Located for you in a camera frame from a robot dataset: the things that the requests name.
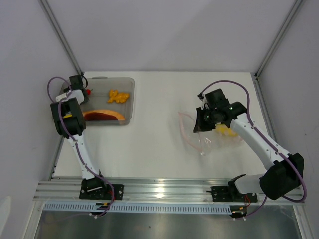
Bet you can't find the clear pink zip top bag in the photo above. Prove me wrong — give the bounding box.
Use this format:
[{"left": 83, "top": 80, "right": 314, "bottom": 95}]
[{"left": 178, "top": 112, "right": 243, "bottom": 156}]

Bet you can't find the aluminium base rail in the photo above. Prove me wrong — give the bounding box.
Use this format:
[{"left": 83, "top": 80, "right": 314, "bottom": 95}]
[{"left": 33, "top": 178, "right": 305, "bottom": 205}]

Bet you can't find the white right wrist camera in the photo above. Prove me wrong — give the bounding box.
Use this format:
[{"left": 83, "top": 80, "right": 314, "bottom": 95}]
[{"left": 197, "top": 93, "right": 209, "bottom": 110}]

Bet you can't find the right aluminium frame post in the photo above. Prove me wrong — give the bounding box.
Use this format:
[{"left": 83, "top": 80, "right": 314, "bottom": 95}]
[{"left": 254, "top": 0, "right": 306, "bottom": 80}]

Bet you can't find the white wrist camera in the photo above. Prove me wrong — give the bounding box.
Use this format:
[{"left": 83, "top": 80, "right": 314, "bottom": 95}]
[
  {"left": 197, "top": 93, "right": 209, "bottom": 110},
  {"left": 55, "top": 92, "right": 68, "bottom": 102}
]

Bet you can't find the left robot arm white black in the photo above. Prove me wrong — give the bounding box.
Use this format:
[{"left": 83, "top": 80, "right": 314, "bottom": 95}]
[{"left": 47, "top": 75, "right": 108, "bottom": 199}]

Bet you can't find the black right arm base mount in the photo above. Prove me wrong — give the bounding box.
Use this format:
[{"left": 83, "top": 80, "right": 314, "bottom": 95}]
[{"left": 207, "top": 186, "right": 258, "bottom": 203}]

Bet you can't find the red chili pepper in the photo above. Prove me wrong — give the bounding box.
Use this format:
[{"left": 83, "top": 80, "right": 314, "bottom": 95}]
[{"left": 86, "top": 89, "right": 93, "bottom": 95}]

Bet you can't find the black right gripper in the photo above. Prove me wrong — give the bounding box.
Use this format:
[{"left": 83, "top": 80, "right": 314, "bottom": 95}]
[{"left": 193, "top": 107, "right": 218, "bottom": 133}]

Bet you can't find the grey translucent plastic tray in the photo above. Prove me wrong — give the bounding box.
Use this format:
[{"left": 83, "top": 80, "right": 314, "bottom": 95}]
[{"left": 60, "top": 75, "right": 135, "bottom": 126}]

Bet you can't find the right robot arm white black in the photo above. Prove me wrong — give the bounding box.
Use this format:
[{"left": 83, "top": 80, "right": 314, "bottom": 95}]
[{"left": 193, "top": 89, "right": 304, "bottom": 201}]

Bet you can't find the aluminium frame post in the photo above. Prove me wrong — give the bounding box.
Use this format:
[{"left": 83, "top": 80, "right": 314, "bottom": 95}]
[
  {"left": 38, "top": 0, "right": 83, "bottom": 75},
  {"left": 254, "top": 0, "right": 306, "bottom": 80}
]

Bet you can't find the red grapefruit wedge toy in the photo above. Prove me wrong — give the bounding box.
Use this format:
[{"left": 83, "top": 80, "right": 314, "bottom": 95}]
[{"left": 83, "top": 109, "right": 125, "bottom": 121}]

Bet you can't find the grey slotted cable duct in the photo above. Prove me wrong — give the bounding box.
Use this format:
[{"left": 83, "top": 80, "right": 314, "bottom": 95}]
[{"left": 43, "top": 201, "right": 232, "bottom": 215}]

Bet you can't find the left aluminium frame post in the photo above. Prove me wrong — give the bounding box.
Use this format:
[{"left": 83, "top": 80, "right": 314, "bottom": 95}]
[{"left": 38, "top": 0, "right": 83, "bottom": 75}]

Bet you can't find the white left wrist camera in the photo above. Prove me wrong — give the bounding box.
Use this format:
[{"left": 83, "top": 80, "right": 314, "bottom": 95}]
[{"left": 55, "top": 92, "right": 68, "bottom": 102}]

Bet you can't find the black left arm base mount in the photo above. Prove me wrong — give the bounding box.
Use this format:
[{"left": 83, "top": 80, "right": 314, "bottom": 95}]
[{"left": 79, "top": 184, "right": 124, "bottom": 201}]

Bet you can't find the orange ginger root toy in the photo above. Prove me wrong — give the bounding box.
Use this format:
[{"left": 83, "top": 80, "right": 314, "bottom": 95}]
[{"left": 107, "top": 89, "right": 130, "bottom": 104}]

